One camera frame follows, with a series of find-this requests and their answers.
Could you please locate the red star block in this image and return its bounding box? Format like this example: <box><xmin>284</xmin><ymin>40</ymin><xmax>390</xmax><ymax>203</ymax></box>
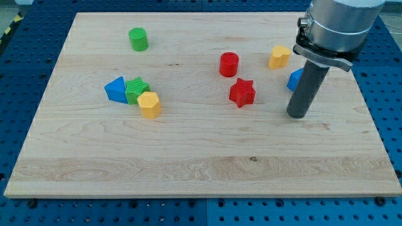
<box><xmin>229</xmin><ymin>78</ymin><xmax>256</xmax><ymax>108</ymax></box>

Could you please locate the yellow heart block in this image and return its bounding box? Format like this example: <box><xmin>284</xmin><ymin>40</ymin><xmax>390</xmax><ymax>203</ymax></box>
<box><xmin>268</xmin><ymin>45</ymin><xmax>291</xmax><ymax>69</ymax></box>

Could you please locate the blue cube block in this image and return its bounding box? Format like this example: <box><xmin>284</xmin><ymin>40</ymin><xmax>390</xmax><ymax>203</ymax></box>
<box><xmin>286</xmin><ymin>68</ymin><xmax>303</xmax><ymax>92</ymax></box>

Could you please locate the blue triangle block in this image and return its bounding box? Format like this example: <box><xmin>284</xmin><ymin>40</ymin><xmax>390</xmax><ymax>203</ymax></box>
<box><xmin>104</xmin><ymin>77</ymin><xmax>128</xmax><ymax>104</ymax></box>

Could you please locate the green cylinder block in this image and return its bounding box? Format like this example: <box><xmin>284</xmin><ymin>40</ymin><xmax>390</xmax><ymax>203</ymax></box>
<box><xmin>128</xmin><ymin>27</ymin><xmax>148</xmax><ymax>51</ymax></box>

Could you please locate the red cylinder block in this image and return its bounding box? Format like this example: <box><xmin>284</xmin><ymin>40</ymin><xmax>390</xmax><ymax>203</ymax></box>
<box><xmin>219</xmin><ymin>52</ymin><xmax>239</xmax><ymax>77</ymax></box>

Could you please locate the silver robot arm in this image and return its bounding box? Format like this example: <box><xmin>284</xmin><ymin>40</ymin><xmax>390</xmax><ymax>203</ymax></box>
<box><xmin>286</xmin><ymin>0</ymin><xmax>385</xmax><ymax>119</ymax></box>

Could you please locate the green star block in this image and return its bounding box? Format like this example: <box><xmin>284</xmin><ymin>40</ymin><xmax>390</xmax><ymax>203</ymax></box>
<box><xmin>125</xmin><ymin>77</ymin><xmax>150</xmax><ymax>105</ymax></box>

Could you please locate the wooden board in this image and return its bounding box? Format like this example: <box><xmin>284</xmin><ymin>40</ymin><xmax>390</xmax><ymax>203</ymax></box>
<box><xmin>4</xmin><ymin>13</ymin><xmax>401</xmax><ymax>199</ymax></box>

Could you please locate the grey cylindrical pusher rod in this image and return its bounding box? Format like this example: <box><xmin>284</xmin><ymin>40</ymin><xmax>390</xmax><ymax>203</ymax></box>
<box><xmin>286</xmin><ymin>60</ymin><xmax>330</xmax><ymax>119</ymax></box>

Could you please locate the yellow hexagon block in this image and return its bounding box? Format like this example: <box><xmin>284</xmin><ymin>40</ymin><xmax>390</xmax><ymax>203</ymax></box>
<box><xmin>137</xmin><ymin>92</ymin><xmax>161</xmax><ymax>119</ymax></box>

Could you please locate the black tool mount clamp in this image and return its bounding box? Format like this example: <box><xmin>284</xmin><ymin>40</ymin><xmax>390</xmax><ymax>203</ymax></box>
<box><xmin>293</xmin><ymin>16</ymin><xmax>366</xmax><ymax>72</ymax></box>

